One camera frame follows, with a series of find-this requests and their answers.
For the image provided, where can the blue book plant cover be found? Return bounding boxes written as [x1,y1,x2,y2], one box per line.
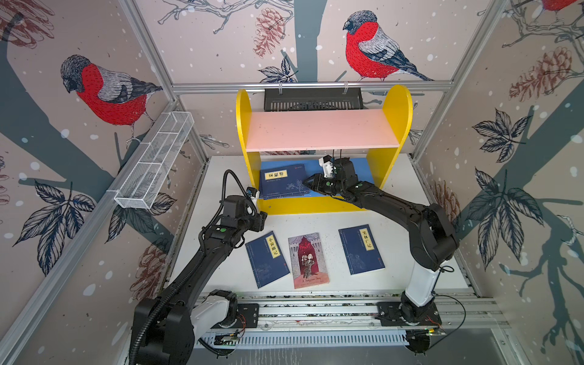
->
[259,164,310,200]

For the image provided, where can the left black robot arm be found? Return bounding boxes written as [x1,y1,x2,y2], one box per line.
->
[128,186,267,364]

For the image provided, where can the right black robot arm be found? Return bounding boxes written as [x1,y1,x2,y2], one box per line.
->
[303,155,459,325]

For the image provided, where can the blue book yellow label left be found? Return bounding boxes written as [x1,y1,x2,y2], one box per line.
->
[245,231,290,288]

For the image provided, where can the blue book yellow label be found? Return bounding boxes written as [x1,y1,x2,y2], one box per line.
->
[245,231,290,288]
[339,224,385,275]

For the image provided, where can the yellow pink blue bookshelf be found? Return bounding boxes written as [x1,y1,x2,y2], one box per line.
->
[235,85,413,215]

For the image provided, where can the red Hamlet book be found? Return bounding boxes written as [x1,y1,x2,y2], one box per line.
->
[287,233,330,290]

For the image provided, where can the blue book yellow label right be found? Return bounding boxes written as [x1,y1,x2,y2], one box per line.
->
[339,224,385,275]

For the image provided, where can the black plastic tray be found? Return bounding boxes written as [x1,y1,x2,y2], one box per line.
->
[264,88,363,112]

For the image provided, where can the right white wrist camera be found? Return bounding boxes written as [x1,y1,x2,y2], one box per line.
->
[319,155,336,179]

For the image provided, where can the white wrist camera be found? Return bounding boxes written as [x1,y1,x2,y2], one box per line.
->
[246,186,259,199]
[319,155,336,179]

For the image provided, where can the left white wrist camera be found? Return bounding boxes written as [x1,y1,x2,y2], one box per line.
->
[246,186,259,199]

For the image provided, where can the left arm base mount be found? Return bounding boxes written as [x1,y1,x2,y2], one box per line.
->
[191,290,259,330]

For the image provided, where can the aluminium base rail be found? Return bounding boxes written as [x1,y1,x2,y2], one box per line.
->
[238,289,510,331]

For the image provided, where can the white wire mesh basket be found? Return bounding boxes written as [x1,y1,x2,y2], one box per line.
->
[114,111,194,209]

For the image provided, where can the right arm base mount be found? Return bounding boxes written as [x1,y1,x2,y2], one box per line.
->
[375,301,442,327]

